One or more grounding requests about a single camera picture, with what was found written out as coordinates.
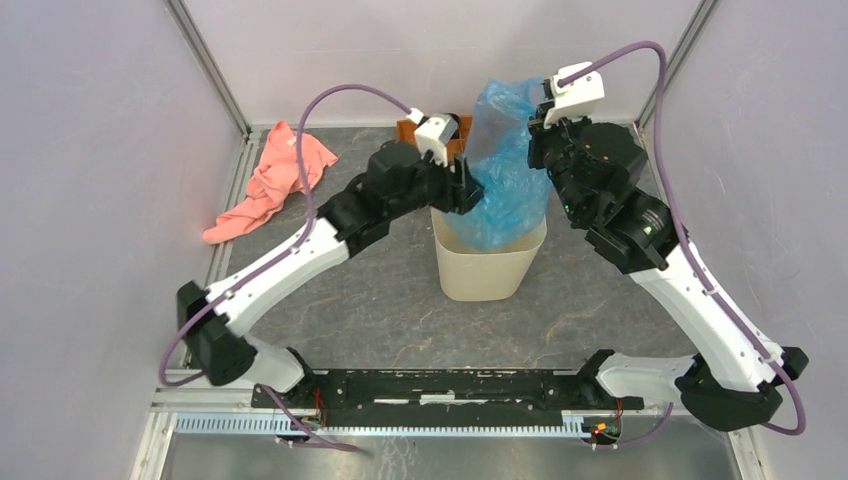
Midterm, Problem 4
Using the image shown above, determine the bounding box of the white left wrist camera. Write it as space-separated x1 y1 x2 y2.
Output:
406 108 452 166

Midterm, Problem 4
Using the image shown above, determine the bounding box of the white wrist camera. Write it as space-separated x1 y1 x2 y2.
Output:
543 61 605 129
406 108 452 166

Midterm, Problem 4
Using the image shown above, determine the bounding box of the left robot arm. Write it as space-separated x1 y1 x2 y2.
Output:
176 141 484 408

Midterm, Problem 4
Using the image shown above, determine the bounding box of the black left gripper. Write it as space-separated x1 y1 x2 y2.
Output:
388 145 490 221

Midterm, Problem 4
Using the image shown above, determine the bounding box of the pink cloth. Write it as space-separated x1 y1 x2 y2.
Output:
202 120 338 245

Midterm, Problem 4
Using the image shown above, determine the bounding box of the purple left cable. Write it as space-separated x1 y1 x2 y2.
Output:
157 84 415 389

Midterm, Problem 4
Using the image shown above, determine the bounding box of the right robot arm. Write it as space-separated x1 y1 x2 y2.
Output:
528 118 809 432

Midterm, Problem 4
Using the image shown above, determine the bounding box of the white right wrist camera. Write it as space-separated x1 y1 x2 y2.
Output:
543 61 605 129

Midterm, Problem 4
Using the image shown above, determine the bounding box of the wooden compartment tray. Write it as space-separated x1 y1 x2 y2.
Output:
396 113 473 160

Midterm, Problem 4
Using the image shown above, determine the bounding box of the black rolled sock left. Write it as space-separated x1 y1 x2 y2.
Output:
446 113 461 141

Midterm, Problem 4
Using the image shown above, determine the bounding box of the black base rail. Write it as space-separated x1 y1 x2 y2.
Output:
280 369 645 427

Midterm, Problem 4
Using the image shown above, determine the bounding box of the blue plastic trash bag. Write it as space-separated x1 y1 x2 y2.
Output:
446 77 551 251

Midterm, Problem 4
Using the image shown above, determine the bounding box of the beige plastic trash bin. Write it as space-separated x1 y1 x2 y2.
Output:
430 209 548 302

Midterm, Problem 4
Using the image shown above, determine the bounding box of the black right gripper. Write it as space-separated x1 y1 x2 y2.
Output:
526 100 592 222

